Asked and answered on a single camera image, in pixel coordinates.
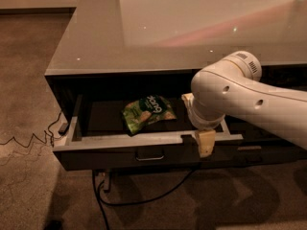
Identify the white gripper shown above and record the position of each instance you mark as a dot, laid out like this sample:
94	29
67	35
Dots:
201	120

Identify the dark drawer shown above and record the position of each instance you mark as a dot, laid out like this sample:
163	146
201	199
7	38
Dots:
252	133
97	140
239	157

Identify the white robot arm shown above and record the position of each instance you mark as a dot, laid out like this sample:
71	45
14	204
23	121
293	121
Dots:
232	86

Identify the green chip bag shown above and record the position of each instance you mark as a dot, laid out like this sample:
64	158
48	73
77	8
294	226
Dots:
147	111

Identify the grey counter cabinet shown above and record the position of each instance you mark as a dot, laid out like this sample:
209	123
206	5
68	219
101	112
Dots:
126	50

